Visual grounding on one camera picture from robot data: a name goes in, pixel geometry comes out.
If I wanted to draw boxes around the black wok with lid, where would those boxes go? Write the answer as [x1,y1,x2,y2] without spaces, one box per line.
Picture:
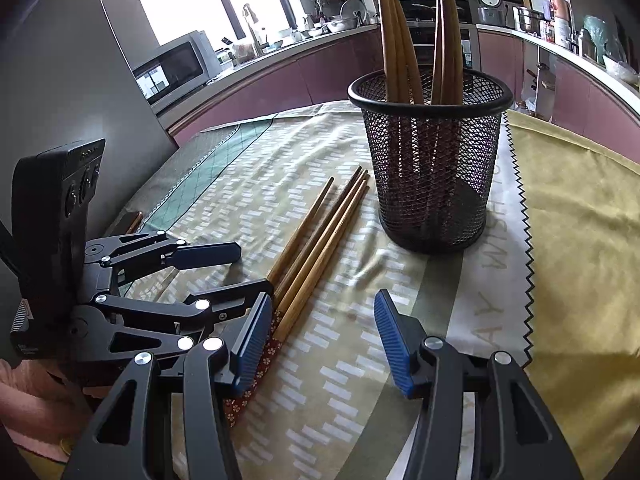
[410,2,466,16]

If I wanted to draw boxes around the patchwork tablecloth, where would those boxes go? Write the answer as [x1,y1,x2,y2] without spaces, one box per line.
[107,100,640,480]

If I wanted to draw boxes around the white bowl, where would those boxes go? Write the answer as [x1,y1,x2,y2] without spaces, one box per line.
[602,54,640,83]

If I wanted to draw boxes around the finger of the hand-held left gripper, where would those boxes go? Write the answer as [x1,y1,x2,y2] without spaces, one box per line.
[75,280,275,368]
[86,231,242,273]

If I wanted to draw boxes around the white microwave oven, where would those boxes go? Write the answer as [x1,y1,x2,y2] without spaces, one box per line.
[132,30,223,116]

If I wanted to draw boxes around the pink base cabinets with sink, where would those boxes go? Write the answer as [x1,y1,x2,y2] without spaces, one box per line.
[165,25,383,148]

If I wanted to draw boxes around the built-in black oven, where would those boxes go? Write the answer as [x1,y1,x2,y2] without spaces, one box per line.
[407,22,482,73]

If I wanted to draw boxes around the pink base cabinets open shelf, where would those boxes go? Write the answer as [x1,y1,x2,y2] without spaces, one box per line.
[477,30,640,161]

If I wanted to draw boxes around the kitchen faucet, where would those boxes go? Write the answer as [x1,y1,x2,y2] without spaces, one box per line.
[242,4,266,58]

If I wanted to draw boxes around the steel stock pot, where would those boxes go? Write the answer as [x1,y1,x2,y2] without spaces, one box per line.
[515,6,543,33]

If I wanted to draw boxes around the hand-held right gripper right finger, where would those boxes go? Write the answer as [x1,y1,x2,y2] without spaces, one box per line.
[374,289,583,480]

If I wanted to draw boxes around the black mesh utensil holder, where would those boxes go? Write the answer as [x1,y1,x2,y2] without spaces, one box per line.
[348,69,514,255]

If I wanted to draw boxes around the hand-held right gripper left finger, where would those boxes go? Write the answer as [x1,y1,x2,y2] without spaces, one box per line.
[61,292,275,480]

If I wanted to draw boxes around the white rice cooker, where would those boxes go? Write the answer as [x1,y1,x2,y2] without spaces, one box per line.
[475,0,507,26]

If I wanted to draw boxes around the grey refrigerator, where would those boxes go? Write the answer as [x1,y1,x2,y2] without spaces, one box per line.
[0,0,178,311]

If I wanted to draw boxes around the bunch of wooden chopsticks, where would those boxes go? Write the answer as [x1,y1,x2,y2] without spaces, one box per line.
[372,0,466,186]

